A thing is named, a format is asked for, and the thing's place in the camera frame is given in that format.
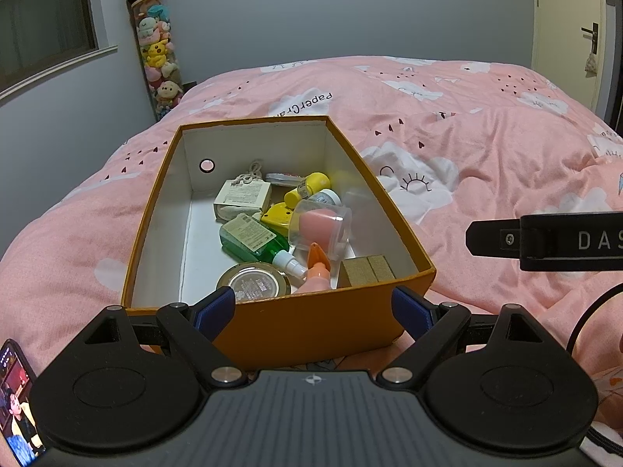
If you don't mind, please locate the orange cardboard box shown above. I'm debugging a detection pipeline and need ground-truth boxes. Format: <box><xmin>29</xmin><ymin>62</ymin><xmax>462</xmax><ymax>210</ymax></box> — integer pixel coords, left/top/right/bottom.
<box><xmin>121</xmin><ymin>115</ymin><xmax>437</xmax><ymax>371</ymax></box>

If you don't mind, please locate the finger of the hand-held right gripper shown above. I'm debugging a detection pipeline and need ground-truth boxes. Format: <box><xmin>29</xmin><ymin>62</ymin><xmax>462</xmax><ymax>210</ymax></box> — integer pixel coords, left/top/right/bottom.
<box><xmin>466</xmin><ymin>218</ymin><xmax>523</xmax><ymax>256</ymax></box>

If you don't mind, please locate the small grey white jar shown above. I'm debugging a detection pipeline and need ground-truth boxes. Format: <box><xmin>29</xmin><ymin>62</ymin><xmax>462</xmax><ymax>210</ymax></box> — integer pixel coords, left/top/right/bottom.
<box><xmin>306</xmin><ymin>189</ymin><xmax>341</xmax><ymax>207</ymax></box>

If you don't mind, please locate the clear tube of plush toys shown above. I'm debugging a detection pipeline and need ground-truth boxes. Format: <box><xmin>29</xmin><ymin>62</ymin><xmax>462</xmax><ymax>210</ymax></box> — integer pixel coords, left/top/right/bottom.
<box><xmin>127</xmin><ymin>0</ymin><xmax>186</xmax><ymax>122</ymax></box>

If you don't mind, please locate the yellow bottle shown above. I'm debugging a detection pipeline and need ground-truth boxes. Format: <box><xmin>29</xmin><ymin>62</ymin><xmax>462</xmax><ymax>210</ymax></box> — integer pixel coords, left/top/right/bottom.
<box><xmin>283</xmin><ymin>172</ymin><xmax>332</xmax><ymax>209</ymax></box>

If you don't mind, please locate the tan sponge block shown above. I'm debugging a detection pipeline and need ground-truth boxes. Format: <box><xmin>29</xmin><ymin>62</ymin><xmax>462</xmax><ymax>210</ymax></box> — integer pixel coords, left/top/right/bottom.
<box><xmin>336</xmin><ymin>254</ymin><xmax>396</xmax><ymax>289</ymax></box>

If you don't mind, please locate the window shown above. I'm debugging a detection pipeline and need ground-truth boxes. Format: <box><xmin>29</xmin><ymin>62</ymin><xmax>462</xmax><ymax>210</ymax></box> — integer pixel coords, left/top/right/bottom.
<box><xmin>0</xmin><ymin>0</ymin><xmax>118</xmax><ymax>103</ymax></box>

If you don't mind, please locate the pink printed blanket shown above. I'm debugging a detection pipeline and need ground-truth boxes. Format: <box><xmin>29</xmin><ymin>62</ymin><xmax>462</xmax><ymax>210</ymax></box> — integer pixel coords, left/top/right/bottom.
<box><xmin>0</xmin><ymin>54</ymin><xmax>623</xmax><ymax>448</ymax></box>

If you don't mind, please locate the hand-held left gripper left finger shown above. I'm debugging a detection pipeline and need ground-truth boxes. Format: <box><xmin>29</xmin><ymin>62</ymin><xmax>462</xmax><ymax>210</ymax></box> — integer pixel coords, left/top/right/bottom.
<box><xmin>80</xmin><ymin>287</ymin><xmax>249</xmax><ymax>390</ymax></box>

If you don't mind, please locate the clear container pink sponge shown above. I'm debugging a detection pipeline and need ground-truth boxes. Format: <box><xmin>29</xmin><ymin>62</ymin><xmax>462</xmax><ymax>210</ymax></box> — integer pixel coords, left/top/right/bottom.
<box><xmin>288</xmin><ymin>198</ymin><xmax>352</xmax><ymax>261</ymax></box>

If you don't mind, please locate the white labelled pouch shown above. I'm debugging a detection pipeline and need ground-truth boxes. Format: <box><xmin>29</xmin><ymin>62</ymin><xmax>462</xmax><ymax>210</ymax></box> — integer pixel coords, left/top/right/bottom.
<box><xmin>213</xmin><ymin>158</ymin><xmax>273</xmax><ymax>219</ymax></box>

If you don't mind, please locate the cream door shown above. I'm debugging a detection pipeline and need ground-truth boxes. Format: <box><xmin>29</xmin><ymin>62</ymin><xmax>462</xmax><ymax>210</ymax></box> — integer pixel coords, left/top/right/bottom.
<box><xmin>533</xmin><ymin>0</ymin><xmax>609</xmax><ymax>118</ymax></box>

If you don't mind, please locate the green bottle white spray cap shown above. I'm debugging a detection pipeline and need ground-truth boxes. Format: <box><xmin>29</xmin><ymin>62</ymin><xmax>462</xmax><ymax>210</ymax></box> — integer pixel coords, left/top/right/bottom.
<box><xmin>219</xmin><ymin>213</ymin><xmax>308</xmax><ymax>278</ymax></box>

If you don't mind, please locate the smartphone with lit screen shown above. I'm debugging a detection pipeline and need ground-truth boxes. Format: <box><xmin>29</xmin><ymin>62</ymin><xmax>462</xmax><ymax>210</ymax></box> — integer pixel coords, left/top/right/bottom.
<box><xmin>0</xmin><ymin>338</ymin><xmax>47</xmax><ymax>467</ymax></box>

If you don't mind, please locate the black cable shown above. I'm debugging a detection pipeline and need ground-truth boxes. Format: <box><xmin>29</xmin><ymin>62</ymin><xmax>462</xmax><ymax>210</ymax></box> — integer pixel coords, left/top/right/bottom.
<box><xmin>566</xmin><ymin>288</ymin><xmax>623</xmax><ymax>358</ymax></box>

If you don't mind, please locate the yellow round toy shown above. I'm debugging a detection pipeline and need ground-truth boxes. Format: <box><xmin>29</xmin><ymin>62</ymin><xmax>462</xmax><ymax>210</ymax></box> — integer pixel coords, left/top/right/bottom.
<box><xmin>260</xmin><ymin>202</ymin><xmax>297</xmax><ymax>234</ymax></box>

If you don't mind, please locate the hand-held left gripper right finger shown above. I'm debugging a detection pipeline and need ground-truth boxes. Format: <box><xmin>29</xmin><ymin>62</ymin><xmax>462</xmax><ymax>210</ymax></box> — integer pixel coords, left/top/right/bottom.
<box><xmin>377</xmin><ymin>286</ymin><xmax>546</xmax><ymax>384</ymax></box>

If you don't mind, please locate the round silver compact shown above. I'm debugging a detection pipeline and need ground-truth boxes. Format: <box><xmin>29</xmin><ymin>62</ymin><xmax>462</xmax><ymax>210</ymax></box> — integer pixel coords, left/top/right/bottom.
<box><xmin>215</xmin><ymin>262</ymin><xmax>293</xmax><ymax>305</ymax></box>

